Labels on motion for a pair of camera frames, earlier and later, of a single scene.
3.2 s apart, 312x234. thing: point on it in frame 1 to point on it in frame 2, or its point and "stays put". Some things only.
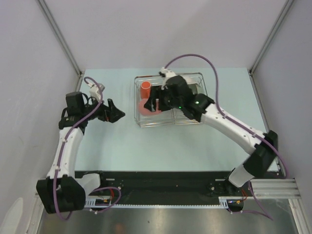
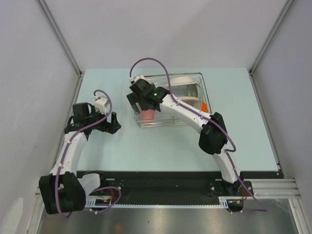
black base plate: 170,184 stays put
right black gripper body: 166,102 to 133,100
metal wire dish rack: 174,116 stays put
